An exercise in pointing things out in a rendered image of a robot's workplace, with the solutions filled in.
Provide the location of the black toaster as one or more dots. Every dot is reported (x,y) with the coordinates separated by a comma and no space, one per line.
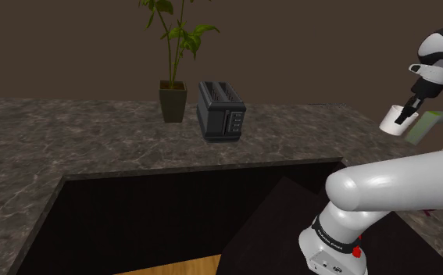
(219,114)

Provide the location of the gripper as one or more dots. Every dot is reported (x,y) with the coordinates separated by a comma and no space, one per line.
(428,88)

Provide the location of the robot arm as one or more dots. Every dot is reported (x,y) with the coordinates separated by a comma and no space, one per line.
(388,186)

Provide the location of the green potted plant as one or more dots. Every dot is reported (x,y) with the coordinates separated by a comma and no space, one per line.
(173,100)

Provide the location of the white cup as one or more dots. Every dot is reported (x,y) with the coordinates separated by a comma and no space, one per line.
(390,122)

